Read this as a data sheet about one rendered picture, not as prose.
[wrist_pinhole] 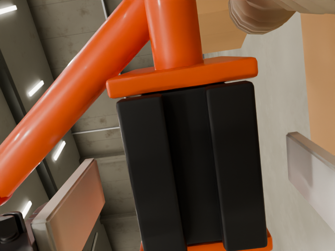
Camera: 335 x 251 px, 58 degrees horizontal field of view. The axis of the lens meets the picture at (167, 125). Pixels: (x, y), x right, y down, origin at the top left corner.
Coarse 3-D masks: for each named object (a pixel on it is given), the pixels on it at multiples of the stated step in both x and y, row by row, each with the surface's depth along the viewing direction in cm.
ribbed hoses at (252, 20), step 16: (240, 0) 17; (256, 0) 16; (272, 0) 15; (288, 0) 11; (304, 0) 10; (320, 0) 10; (240, 16) 18; (256, 16) 17; (272, 16) 16; (288, 16) 17; (256, 32) 20
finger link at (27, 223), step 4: (44, 204) 14; (40, 208) 14; (36, 212) 14; (32, 216) 13; (28, 220) 13; (28, 224) 13; (28, 228) 12; (28, 232) 12; (32, 236) 12; (32, 240) 12; (32, 244) 11; (36, 244) 12; (36, 248) 11
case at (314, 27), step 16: (304, 16) 30; (320, 16) 26; (304, 32) 30; (320, 32) 27; (304, 48) 31; (320, 48) 27; (320, 64) 28; (320, 80) 28; (320, 96) 29; (320, 112) 29; (320, 128) 29; (320, 144) 30
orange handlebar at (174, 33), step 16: (144, 0) 13; (160, 0) 12; (176, 0) 12; (192, 0) 12; (160, 16) 12; (176, 16) 12; (192, 16) 12; (160, 32) 12; (176, 32) 12; (192, 32) 12; (160, 48) 12; (176, 48) 12; (192, 48) 12; (160, 64) 13; (176, 64) 12; (192, 64) 12
